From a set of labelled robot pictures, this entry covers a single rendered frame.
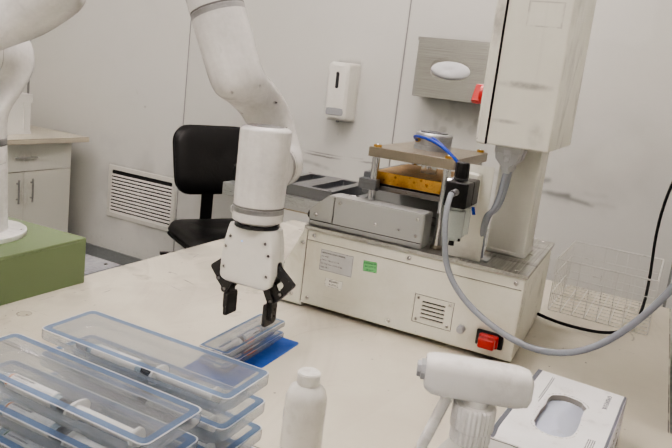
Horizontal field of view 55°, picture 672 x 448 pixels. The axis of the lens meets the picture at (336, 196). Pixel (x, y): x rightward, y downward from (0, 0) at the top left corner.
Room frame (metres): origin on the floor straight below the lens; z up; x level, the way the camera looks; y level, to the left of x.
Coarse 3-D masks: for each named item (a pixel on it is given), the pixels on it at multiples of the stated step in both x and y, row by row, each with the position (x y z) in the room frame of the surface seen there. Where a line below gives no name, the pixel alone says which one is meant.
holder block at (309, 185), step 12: (300, 180) 1.55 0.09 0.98; (312, 180) 1.50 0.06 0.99; (324, 180) 1.53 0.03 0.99; (336, 180) 1.55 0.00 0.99; (348, 180) 1.57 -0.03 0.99; (288, 192) 1.42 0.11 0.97; (300, 192) 1.41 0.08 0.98; (312, 192) 1.40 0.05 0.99; (324, 192) 1.39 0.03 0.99; (336, 192) 1.40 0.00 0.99; (348, 192) 1.46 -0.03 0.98; (360, 192) 1.52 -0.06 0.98
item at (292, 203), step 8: (224, 184) 1.49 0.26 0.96; (232, 184) 1.48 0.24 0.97; (224, 192) 1.48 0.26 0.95; (232, 192) 1.47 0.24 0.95; (288, 200) 1.41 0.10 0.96; (296, 200) 1.40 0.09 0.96; (304, 200) 1.39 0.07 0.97; (312, 200) 1.39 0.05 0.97; (288, 208) 1.41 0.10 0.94; (296, 208) 1.40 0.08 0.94; (304, 208) 1.39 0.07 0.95
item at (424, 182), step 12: (384, 168) 1.38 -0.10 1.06; (396, 168) 1.41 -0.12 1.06; (408, 168) 1.43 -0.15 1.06; (420, 168) 1.46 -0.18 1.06; (432, 168) 1.38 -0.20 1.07; (384, 180) 1.33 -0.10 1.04; (396, 180) 1.32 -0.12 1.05; (408, 180) 1.31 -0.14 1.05; (420, 180) 1.29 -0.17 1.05; (432, 180) 1.29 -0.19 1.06; (396, 192) 1.31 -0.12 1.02; (408, 192) 1.30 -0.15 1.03; (420, 192) 1.30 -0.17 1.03; (432, 192) 1.28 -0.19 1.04
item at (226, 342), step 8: (248, 320) 1.10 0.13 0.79; (256, 320) 1.11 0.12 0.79; (280, 320) 1.12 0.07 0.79; (232, 328) 1.06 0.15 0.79; (240, 328) 1.06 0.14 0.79; (248, 328) 1.06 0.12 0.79; (256, 328) 1.07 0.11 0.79; (264, 328) 1.07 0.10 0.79; (216, 336) 1.01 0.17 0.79; (224, 336) 1.02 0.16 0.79; (232, 336) 1.02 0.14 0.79; (240, 336) 1.03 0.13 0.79; (248, 336) 1.03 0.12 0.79; (256, 336) 1.03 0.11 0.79; (208, 344) 0.98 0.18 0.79; (216, 344) 0.98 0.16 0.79; (224, 344) 0.99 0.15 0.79; (232, 344) 0.99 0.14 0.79; (240, 344) 0.99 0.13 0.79; (224, 352) 0.96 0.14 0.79
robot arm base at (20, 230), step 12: (0, 156) 1.25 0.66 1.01; (0, 168) 1.25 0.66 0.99; (0, 180) 1.25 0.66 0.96; (0, 192) 1.25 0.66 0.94; (0, 204) 1.25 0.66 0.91; (0, 216) 1.25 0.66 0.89; (0, 228) 1.25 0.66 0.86; (12, 228) 1.29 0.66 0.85; (24, 228) 1.30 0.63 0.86; (0, 240) 1.21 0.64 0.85; (12, 240) 1.24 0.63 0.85
